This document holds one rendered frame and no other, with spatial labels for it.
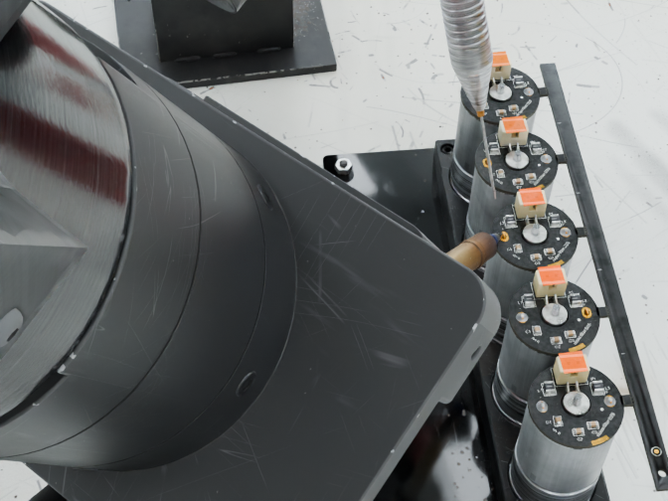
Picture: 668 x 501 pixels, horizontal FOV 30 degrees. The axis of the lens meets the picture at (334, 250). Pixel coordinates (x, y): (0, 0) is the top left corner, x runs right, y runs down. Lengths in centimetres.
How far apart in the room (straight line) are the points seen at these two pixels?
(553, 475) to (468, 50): 12
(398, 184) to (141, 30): 13
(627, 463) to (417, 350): 22
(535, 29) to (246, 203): 35
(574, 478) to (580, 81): 20
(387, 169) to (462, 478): 12
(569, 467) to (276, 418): 16
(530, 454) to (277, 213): 17
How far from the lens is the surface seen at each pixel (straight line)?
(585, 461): 34
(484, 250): 34
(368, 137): 47
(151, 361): 16
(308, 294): 19
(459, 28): 32
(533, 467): 35
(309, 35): 50
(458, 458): 38
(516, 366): 35
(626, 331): 35
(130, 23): 51
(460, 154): 41
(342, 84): 48
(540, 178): 38
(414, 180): 44
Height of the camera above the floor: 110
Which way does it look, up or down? 53 degrees down
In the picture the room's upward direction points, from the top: 1 degrees clockwise
